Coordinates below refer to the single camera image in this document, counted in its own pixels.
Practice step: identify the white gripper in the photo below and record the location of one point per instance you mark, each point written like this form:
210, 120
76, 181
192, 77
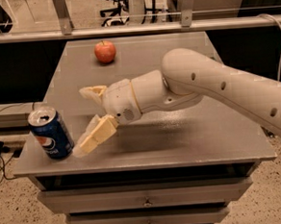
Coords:
119, 99

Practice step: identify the blue Pepsi can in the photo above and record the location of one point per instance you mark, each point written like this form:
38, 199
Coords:
47, 126

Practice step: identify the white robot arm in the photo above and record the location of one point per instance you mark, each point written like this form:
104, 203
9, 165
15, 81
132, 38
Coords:
183, 80

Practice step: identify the red apple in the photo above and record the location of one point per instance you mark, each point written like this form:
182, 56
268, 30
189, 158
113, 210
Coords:
105, 51

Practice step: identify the metal railing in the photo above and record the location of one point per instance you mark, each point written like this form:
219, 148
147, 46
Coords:
37, 20

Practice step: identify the top drawer knob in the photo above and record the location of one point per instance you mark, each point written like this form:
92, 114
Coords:
147, 203

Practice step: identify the black office chair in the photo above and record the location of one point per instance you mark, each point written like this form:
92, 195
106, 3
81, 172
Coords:
113, 16

